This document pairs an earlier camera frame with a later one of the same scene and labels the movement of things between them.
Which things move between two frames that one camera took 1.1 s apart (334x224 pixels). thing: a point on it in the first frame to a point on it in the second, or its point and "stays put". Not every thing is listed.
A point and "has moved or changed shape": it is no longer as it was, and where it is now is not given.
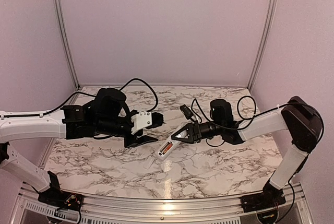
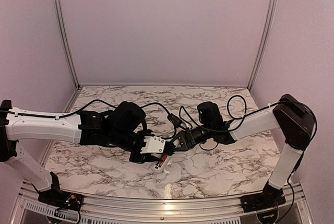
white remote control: [168, 146] has moved or changed shape
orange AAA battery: [167, 148] has moved or changed shape
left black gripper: [138, 140] to [148, 157]
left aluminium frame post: [61, 25] stays put
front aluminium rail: [28, 209] stays put
